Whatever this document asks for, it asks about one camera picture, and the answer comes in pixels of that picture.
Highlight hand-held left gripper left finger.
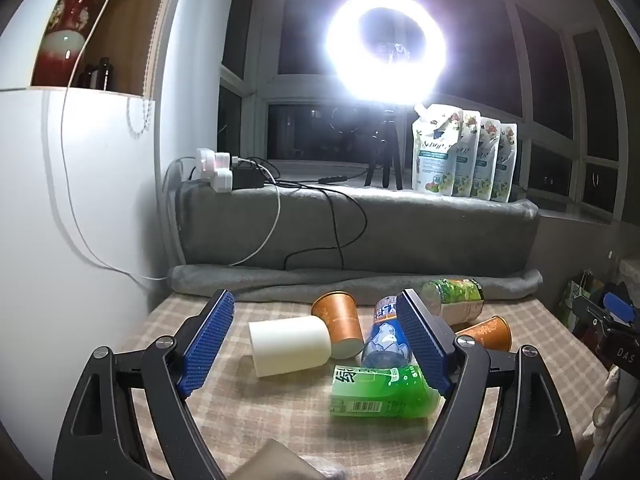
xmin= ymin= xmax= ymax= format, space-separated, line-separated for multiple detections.
xmin=52 ymin=289 xmax=236 ymax=480

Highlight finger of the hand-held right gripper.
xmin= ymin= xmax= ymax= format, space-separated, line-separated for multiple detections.
xmin=602 ymin=292 xmax=637 ymax=327
xmin=573 ymin=295 xmax=608 ymax=333

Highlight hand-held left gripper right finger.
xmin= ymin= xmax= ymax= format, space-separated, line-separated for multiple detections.
xmin=396 ymin=288 xmax=583 ymax=480

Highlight white cup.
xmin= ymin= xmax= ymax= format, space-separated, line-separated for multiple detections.
xmin=248 ymin=316 xmax=332 ymax=378

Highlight orange paper cup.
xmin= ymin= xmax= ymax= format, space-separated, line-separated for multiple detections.
xmin=311 ymin=291 xmax=364 ymax=359
xmin=455 ymin=316 xmax=513 ymax=352

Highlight paper shopping bag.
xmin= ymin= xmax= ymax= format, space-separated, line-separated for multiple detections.
xmin=562 ymin=272 xmax=608 ymax=332

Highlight blue label plastic bottle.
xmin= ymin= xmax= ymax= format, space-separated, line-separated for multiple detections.
xmin=361 ymin=296 xmax=413 ymax=368

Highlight green white label bottle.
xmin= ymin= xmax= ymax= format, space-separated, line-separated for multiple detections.
xmin=420 ymin=278 xmax=486 ymax=325

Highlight green plastic bottle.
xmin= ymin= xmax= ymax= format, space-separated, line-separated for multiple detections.
xmin=328 ymin=364 xmax=443 ymax=418

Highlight beige checked cloth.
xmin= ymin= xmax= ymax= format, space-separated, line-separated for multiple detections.
xmin=125 ymin=292 xmax=612 ymax=480

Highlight grey blanket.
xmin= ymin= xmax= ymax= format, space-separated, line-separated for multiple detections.
xmin=167 ymin=180 xmax=544 ymax=306

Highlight brown cloth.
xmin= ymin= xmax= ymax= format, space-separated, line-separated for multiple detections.
xmin=235 ymin=437 xmax=347 ymax=480

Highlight white refill pouch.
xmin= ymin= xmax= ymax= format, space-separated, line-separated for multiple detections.
xmin=472 ymin=116 xmax=502 ymax=200
xmin=411 ymin=104 xmax=468 ymax=194
xmin=492 ymin=122 xmax=519 ymax=204
xmin=452 ymin=110 xmax=482 ymax=197

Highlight black power strip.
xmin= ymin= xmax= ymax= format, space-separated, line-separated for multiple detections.
xmin=232 ymin=162 xmax=269 ymax=190

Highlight white cabinet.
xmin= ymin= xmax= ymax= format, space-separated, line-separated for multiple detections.
xmin=0 ymin=0 xmax=188 ymax=480

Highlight black tripod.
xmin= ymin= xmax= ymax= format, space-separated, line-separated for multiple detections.
xmin=364 ymin=105 xmax=403 ymax=191

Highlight dark glass bottles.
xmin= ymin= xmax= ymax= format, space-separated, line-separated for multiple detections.
xmin=75 ymin=57 xmax=118 ymax=92

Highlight red ceramic vase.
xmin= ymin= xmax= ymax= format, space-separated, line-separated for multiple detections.
xmin=32 ymin=0 xmax=101 ymax=88

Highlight short white cable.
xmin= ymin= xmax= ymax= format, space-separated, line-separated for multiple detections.
xmin=220 ymin=159 xmax=282 ymax=267

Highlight black cable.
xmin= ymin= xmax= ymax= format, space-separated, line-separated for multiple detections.
xmin=250 ymin=157 xmax=381 ymax=272

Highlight white bead cord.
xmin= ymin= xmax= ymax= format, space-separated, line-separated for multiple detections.
xmin=126 ymin=97 xmax=153 ymax=136

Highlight long white cable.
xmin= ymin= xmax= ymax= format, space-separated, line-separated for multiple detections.
xmin=61 ymin=0 xmax=168 ymax=282

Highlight ring light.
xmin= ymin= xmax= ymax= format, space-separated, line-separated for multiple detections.
xmin=325 ymin=0 xmax=448 ymax=106

